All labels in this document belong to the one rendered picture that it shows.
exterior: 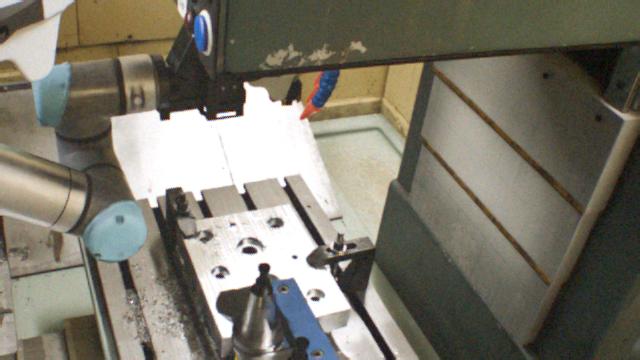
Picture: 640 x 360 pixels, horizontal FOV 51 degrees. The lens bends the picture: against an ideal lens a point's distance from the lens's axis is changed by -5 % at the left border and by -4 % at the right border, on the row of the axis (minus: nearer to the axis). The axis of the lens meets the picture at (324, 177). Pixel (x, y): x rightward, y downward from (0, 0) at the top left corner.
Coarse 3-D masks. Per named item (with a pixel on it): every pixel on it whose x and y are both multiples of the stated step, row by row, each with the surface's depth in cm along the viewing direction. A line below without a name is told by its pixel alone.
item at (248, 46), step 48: (240, 0) 51; (288, 0) 53; (336, 0) 54; (384, 0) 56; (432, 0) 58; (480, 0) 60; (528, 0) 62; (576, 0) 65; (624, 0) 68; (240, 48) 53; (288, 48) 55; (336, 48) 57; (384, 48) 59; (432, 48) 61; (480, 48) 64; (528, 48) 67; (576, 48) 70
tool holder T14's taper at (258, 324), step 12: (252, 288) 77; (252, 300) 77; (264, 300) 77; (252, 312) 78; (264, 312) 78; (240, 324) 80; (252, 324) 78; (264, 324) 78; (276, 324) 81; (252, 336) 79; (264, 336) 79
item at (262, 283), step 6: (258, 264) 75; (264, 264) 76; (258, 270) 75; (264, 270) 75; (258, 276) 77; (264, 276) 76; (258, 282) 76; (264, 282) 76; (258, 288) 76; (264, 288) 76; (264, 294) 77
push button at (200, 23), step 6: (198, 18) 54; (204, 18) 53; (198, 24) 54; (204, 24) 53; (198, 30) 54; (204, 30) 53; (198, 36) 54; (204, 36) 53; (198, 42) 54; (204, 42) 53; (198, 48) 55; (204, 48) 54
